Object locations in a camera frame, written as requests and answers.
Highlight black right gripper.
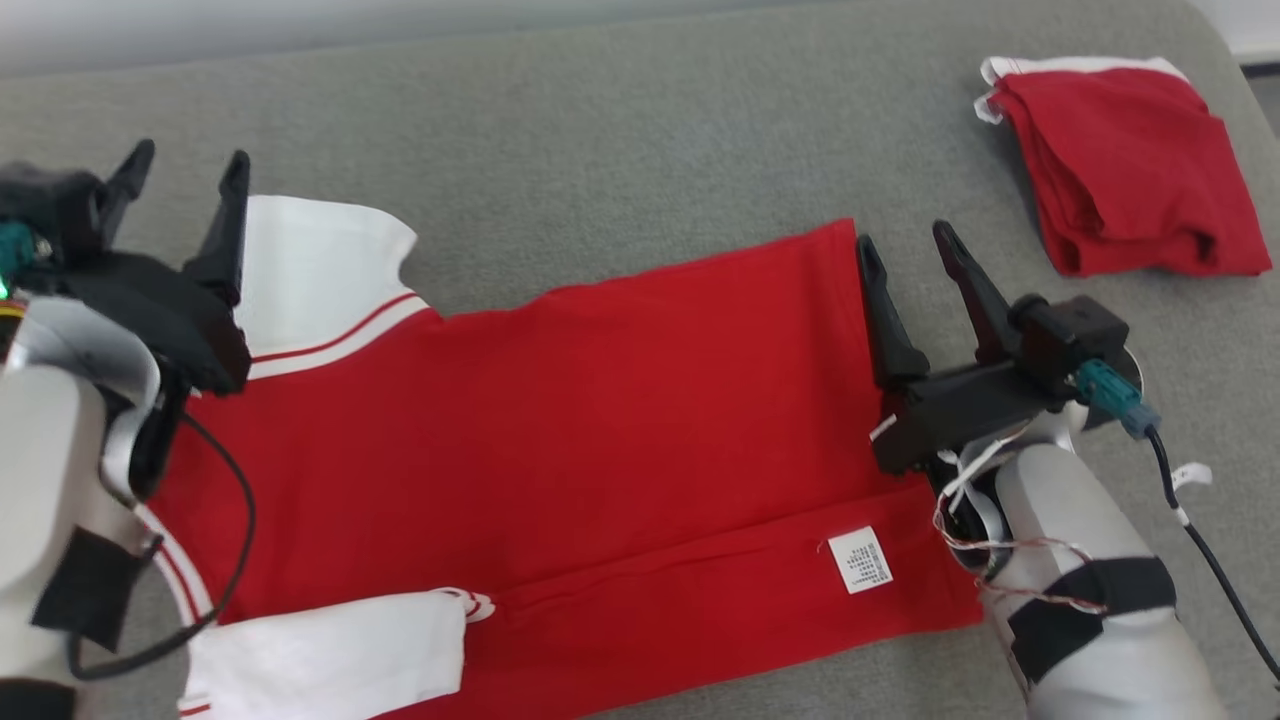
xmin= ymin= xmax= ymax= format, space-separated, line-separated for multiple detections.
xmin=855 ymin=220 xmax=1076 ymax=476

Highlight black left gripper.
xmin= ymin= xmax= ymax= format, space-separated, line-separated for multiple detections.
xmin=45 ymin=140 xmax=251 ymax=396

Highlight red shorts with white stripes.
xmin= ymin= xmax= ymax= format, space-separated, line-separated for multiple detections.
xmin=973 ymin=55 xmax=1274 ymax=279

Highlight red jersey with white sleeves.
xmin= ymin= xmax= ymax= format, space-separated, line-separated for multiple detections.
xmin=130 ymin=195 xmax=986 ymax=720

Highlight black right cable teal connector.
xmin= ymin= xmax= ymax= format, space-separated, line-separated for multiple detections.
xmin=1075 ymin=358 xmax=1280 ymax=691

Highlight white cable label tag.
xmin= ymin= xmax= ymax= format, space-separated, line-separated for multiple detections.
xmin=1170 ymin=462 xmax=1213 ymax=526

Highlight thin red white wire bundle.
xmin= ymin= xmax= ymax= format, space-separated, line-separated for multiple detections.
xmin=932 ymin=430 xmax=1111 ymax=616

